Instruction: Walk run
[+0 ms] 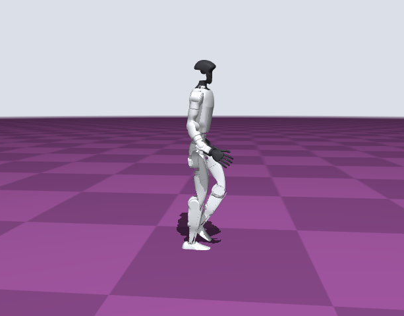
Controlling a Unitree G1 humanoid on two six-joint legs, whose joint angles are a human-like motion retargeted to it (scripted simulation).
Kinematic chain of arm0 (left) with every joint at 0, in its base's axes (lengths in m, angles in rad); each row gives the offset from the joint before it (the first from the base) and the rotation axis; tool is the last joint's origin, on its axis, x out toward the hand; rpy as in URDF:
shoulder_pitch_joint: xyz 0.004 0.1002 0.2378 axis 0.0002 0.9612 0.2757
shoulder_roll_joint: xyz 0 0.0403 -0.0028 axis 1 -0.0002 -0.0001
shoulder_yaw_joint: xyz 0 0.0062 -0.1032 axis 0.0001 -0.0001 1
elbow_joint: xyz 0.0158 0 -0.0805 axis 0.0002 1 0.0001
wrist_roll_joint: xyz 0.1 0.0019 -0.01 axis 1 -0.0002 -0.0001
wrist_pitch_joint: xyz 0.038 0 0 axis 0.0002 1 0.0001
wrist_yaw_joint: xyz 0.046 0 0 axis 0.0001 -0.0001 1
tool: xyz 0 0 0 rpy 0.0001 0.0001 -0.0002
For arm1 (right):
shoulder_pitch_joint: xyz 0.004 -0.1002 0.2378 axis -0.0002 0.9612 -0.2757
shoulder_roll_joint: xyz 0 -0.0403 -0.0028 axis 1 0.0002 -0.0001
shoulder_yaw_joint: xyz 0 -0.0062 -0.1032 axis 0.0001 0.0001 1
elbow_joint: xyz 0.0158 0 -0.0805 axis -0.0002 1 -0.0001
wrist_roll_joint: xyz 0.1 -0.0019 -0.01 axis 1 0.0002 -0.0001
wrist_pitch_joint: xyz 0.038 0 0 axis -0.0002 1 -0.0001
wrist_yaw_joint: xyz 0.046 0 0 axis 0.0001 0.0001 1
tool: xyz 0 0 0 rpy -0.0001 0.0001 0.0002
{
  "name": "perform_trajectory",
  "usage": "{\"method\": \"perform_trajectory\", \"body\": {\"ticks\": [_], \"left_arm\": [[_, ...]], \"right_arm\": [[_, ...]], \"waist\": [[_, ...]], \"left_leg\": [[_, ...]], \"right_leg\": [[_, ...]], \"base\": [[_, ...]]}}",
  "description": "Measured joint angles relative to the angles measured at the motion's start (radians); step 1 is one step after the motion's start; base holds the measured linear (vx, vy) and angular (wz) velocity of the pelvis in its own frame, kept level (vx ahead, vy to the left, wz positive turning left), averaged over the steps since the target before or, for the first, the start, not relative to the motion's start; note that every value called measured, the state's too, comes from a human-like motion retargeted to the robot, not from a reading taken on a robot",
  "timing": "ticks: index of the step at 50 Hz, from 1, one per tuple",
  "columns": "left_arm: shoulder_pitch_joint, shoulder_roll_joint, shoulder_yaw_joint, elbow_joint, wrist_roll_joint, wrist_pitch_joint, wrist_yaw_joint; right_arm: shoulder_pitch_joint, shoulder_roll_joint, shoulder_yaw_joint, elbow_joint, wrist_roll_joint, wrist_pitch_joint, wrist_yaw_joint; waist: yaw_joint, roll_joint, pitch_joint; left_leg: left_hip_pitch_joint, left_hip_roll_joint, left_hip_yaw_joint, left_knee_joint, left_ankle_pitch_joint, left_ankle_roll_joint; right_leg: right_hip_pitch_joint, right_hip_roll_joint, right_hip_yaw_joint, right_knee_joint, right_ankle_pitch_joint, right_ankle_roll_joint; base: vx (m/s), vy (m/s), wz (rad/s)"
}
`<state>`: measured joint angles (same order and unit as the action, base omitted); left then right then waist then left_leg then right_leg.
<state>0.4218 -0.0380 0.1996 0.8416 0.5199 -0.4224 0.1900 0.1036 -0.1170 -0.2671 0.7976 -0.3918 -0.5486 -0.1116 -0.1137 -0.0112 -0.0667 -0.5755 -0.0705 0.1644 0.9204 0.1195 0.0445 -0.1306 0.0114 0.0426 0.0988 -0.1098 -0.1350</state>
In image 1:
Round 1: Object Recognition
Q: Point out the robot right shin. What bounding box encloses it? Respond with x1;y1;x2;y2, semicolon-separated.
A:
187;199;204;245

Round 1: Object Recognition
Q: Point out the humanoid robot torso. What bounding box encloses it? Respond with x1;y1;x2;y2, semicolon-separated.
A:
188;86;214;156

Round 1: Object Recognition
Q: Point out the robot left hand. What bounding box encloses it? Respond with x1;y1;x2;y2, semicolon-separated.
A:
205;138;218;150

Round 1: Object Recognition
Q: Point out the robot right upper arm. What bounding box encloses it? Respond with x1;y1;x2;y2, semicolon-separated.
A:
187;91;204;131

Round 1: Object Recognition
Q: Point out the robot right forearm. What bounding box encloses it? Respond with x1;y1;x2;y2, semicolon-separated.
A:
187;122;211;154

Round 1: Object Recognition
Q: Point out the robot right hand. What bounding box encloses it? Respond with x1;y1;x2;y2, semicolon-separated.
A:
203;145;233;168

